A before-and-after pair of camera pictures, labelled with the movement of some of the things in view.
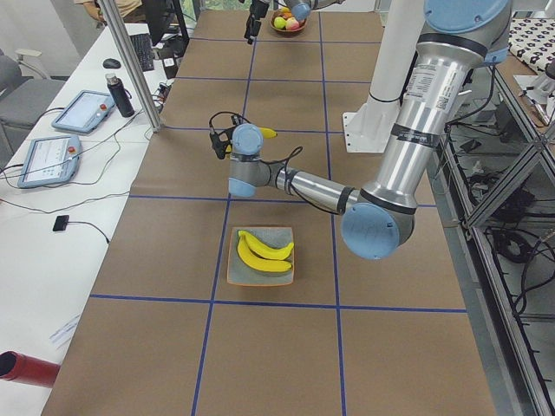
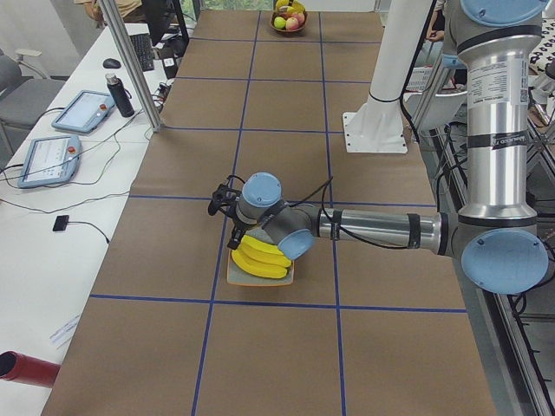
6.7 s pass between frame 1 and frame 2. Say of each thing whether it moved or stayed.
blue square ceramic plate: stayed
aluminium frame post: stayed
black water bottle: stayed
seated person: stayed
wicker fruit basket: stayed
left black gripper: moved
